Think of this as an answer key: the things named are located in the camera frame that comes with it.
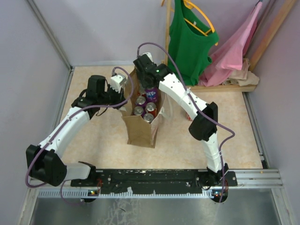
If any tan canvas tote bag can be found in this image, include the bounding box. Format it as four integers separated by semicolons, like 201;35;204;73
120;69;173;148

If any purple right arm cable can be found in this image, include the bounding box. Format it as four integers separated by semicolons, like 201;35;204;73
136;42;236;204

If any pink shirt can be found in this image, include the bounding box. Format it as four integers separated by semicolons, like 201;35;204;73
198;1;263;87

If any purple fanta can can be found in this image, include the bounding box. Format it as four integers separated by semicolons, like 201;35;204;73
145;87;159;103
143;113;154;124
135;96;147;109
132;106;145;117

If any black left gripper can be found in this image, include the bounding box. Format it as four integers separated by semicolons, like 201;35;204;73
98;83;128;110

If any wooden clothes rack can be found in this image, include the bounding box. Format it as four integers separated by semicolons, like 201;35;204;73
161;0;299;92

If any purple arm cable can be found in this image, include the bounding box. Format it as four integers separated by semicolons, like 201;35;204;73
25;67;135;206
136;42;236;204

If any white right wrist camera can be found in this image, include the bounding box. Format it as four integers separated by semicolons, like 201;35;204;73
142;52;153;62

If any green tank top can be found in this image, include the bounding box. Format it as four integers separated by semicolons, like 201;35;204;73
168;0;219;86

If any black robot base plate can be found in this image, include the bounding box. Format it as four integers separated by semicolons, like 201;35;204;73
70;168;238;195

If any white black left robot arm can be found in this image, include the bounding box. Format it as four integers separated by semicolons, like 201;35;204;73
25;74;126;187

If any beige cloth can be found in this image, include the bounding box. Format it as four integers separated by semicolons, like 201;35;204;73
222;58;260;86

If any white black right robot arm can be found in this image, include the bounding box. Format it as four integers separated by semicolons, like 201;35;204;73
134;54;228;186

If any yellow clothes hanger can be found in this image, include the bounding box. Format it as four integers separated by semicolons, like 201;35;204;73
161;0;219;46

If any red coca-cola can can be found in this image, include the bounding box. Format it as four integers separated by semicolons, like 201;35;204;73
145;102;157;117

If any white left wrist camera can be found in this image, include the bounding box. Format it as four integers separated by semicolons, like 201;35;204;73
109;74;127;93

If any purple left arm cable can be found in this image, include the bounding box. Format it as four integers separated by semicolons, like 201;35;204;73
25;67;135;206

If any aluminium frame rail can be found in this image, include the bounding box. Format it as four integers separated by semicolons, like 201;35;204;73
36;169;283;203

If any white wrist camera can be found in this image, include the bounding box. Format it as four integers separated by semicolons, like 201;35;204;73
109;74;127;93
142;52;153;62

